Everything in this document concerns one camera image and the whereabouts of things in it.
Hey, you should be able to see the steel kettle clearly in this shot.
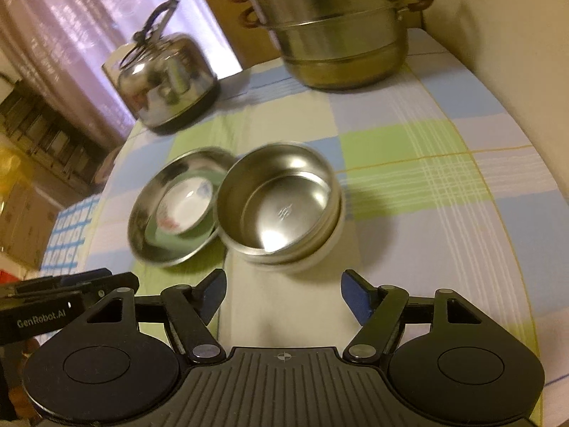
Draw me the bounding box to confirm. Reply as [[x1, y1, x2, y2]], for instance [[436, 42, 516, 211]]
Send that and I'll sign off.
[[101, 0, 219, 135]]

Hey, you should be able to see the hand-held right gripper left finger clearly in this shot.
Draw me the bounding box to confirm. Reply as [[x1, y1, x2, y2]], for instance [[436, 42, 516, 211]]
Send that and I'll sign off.
[[86, 268, 229, 364]]

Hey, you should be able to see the white dish with blue flower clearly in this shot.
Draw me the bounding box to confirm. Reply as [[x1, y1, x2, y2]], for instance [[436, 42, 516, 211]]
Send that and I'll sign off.
[[155, 177, 214, 236]]

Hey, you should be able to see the wooden door panel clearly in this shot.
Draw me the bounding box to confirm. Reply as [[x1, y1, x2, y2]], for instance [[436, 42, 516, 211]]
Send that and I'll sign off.
[[187, 0, 285, 72]]

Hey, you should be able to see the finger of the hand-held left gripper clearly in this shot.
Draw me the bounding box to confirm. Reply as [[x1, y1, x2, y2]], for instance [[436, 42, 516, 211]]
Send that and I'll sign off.
[[13, 272, 139, 305], [0, 268, 113, 296]]

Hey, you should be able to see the steel bowl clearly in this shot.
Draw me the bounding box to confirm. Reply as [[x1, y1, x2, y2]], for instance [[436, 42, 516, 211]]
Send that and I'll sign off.
[[216, 141, 345, 264]]

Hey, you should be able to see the large round steel plate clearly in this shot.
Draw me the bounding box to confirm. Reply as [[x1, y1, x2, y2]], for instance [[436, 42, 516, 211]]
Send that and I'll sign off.
[[127, 147, 235, 268]]

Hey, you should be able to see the purple curtain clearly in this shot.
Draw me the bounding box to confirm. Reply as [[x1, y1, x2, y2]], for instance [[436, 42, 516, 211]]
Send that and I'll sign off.
[[0, 0, 243, 152]]

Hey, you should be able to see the dark wooden shelf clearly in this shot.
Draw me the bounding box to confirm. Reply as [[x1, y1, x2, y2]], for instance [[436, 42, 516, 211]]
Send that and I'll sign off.
[[0, 75, 112, 196]]

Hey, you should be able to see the green square plate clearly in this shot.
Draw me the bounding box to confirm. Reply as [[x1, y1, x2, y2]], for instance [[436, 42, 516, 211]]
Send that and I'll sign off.
[[144, 169, 222, 250]]

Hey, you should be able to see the blue checked cloth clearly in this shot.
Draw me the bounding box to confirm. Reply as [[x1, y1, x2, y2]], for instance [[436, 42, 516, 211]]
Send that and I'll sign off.
[[42, 193, 102, 276]]

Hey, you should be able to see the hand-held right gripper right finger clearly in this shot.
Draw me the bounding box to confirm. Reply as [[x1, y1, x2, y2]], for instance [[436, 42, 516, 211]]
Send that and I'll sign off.
[[341, 269, 484, 364]]

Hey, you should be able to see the steel steamer pot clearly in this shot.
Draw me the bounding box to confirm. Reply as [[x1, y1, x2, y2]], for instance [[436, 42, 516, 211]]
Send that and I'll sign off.
[[230, 0, 437, 90]]

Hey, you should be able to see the cardboard box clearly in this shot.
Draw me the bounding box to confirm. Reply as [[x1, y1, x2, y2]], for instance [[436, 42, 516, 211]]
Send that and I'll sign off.
[[0, 178, 58, 272]]

